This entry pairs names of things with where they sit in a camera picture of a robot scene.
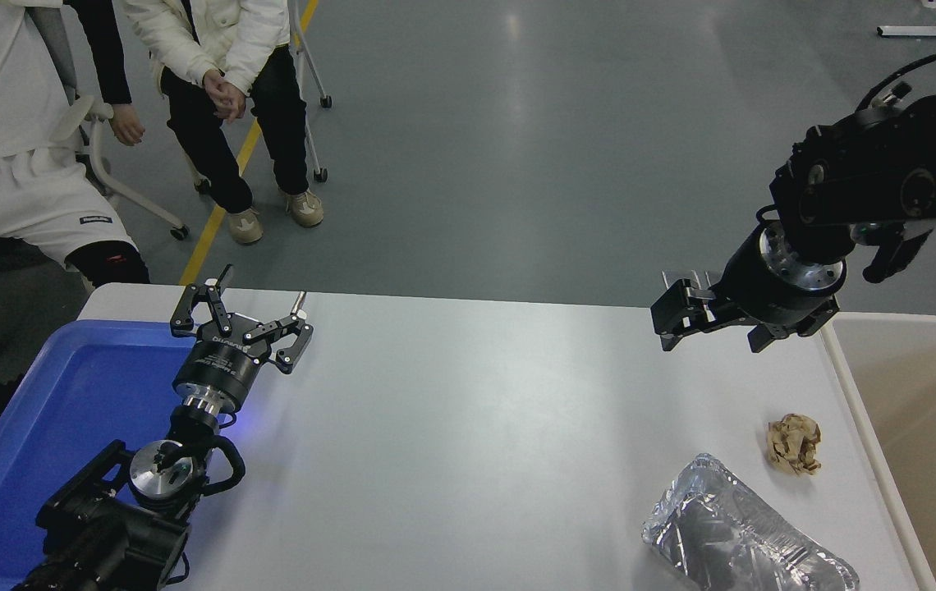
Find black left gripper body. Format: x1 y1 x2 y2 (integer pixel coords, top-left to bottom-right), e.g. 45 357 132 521
172 314 273 409

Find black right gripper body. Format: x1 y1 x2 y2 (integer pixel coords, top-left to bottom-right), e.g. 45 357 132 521
710 232 847 331

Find silver foil tray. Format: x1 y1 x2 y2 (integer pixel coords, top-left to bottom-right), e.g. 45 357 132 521
642 452 860 591

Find person's left hand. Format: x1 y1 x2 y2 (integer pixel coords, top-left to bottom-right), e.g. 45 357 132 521
110 103 146 148
216 78 249 124

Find person's right hand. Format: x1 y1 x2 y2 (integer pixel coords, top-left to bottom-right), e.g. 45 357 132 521
202 69 232 108

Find crumpled tan paper ball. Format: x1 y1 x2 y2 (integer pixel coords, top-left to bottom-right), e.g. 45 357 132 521
766 413 823 477

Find blue plastic tray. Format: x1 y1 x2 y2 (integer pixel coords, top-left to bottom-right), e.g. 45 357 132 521
0 319 200 591

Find metal-legged wheeled chair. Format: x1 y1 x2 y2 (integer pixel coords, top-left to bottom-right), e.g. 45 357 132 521
185 0 333 195

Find person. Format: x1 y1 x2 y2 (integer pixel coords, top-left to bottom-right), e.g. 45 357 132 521
0 0 150 288
119 0 325 245

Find white wheeled office chair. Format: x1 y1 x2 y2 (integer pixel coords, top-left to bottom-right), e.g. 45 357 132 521
29 0 191 241

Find white table base frame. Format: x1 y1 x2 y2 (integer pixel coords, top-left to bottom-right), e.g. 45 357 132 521
877 0 936 39

